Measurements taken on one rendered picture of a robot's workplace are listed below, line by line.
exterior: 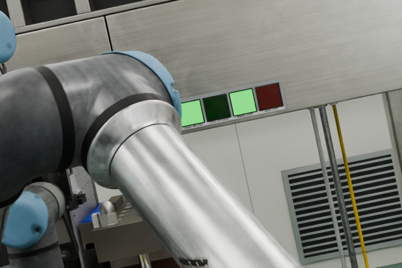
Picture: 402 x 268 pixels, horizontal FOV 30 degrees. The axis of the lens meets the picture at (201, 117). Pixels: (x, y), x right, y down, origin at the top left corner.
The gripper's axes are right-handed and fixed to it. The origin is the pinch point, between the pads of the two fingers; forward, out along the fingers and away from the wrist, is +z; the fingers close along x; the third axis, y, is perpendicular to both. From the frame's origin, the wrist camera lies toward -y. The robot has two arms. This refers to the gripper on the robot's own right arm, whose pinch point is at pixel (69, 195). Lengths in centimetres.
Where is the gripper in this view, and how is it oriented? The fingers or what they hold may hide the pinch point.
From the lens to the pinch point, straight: 143.9
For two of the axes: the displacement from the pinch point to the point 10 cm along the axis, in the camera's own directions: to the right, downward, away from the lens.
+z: 0.3, -0.6, 10.0
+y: -2.0, -9.8, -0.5
